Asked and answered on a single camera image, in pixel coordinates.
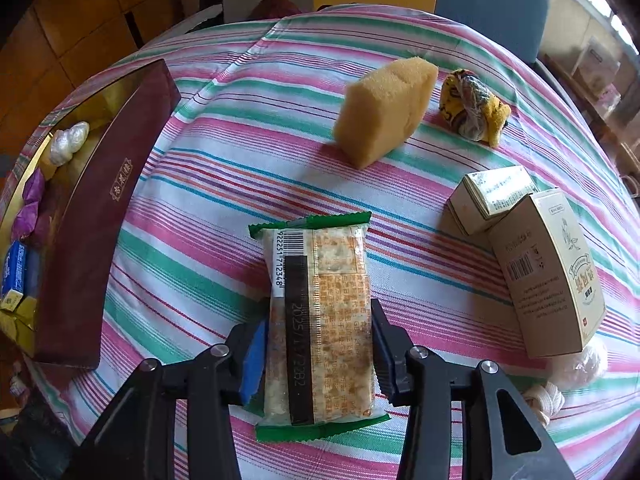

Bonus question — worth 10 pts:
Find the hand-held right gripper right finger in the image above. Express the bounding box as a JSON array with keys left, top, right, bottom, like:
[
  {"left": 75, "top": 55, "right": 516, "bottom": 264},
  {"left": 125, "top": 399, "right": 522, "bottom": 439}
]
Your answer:
[{"left": 370, "top": 299, "right": 576, "bottom": 480}]

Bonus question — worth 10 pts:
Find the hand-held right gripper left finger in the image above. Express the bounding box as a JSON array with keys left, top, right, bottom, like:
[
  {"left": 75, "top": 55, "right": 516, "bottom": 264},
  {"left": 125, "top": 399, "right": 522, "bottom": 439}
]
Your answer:
[{"left": 70, "top": 320, "right": 271, "bottom": 480}]

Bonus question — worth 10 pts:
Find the green cracker packet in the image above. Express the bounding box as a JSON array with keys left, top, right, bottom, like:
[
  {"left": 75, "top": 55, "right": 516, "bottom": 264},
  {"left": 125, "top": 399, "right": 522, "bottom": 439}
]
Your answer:
[{"left": 248, "top": 212, "right": 392, "bottom": 442}]

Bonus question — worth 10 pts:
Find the tall beige box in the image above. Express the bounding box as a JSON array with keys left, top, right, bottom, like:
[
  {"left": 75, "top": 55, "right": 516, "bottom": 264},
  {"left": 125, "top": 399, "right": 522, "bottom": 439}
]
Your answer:
[{"left": 487, "top": 187, "right": 607, "bottom": 359}]

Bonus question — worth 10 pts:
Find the white ball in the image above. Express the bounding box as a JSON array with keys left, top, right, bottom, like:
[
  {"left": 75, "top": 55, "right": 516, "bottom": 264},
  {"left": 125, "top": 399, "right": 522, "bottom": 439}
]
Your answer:
[{"left": 550, "top": 342, "right": 608, "bottom": 391}]

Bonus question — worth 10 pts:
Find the small beige box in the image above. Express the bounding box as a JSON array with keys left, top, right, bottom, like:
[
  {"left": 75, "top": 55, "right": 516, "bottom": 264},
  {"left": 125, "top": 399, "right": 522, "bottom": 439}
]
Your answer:
[{"left": 446, "top": 165, "right": 540, "bottom": 236}]

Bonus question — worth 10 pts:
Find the gold tin box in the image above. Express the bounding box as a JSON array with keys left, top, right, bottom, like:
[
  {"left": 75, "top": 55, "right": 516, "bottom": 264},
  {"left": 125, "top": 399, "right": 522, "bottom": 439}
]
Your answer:
[{"left": 0, "top": 58, "right": 182, "bottom": 370}]

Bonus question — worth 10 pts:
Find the yellow packet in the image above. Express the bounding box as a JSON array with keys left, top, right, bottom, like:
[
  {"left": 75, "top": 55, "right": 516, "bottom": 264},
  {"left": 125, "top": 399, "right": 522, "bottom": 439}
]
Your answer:
[{"left": 0, "top": 292, "right": 38, "bottom": 346}]

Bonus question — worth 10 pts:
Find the yellow sponge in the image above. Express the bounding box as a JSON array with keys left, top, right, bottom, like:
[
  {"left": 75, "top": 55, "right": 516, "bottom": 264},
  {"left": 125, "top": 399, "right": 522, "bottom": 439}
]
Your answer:
[{"left": 332, "top": 57, "right": 440, "bottom": 170}]

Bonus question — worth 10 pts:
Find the blue packet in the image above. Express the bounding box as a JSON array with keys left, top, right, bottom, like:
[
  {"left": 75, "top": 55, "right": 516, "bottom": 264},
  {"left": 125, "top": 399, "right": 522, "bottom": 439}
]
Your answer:
[{"left": 0, "top": 240, "right": 41, "bottom": 298}]

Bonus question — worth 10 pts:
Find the purple candy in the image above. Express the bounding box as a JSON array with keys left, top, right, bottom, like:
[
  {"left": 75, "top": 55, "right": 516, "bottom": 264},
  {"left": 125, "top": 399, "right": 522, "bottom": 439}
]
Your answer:
[
  {"left": 10, "top": 205, "right": 51, "bottom": 246},
  {"left": 20, "top": 169, "right": 48, "bottom": 206}
]

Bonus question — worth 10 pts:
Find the yellow ball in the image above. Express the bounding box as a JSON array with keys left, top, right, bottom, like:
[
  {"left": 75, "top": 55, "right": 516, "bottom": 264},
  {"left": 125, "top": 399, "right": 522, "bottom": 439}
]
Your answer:
[{"left": 438, "top": 69, "right": 512, "bottom": 148}]

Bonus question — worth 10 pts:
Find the silver foil candy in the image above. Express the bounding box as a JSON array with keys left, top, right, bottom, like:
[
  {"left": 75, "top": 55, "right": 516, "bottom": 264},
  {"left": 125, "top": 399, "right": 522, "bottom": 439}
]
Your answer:
[{"left": 48, "top": 121, "right": 91, "bottom": 167}]

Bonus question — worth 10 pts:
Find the wooden side table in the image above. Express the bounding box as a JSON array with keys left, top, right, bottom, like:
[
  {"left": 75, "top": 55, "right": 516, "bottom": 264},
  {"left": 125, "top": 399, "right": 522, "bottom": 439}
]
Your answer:
[{"left": 542, "top": 55, "right": 640, "bottom": 181}]

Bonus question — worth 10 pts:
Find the dark red cloth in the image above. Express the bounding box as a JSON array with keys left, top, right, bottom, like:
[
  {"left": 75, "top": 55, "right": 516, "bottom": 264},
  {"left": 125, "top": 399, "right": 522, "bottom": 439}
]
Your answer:
[{"left": 250, "top": 0, "right": 303, "bottom": 21}]

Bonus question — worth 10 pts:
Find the white carton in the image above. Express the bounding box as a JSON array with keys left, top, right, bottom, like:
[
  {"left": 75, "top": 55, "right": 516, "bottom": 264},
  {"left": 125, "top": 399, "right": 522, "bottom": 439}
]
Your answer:
[{"left": 572, "top": 35, "right": 623, "bottom": 91}]

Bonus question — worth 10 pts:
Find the grey yellow blue chair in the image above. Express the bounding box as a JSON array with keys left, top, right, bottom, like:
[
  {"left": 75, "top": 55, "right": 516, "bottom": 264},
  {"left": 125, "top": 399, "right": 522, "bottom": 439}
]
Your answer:
[{"left": 187, "top": 0, "right": 568, "bottom": 106}]

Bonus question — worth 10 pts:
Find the window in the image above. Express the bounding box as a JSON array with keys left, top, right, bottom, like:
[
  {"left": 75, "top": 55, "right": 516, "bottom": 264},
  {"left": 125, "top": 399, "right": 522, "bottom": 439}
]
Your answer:
[{"left": 550, "top": 0, "right": 640, "bottom": 51}]

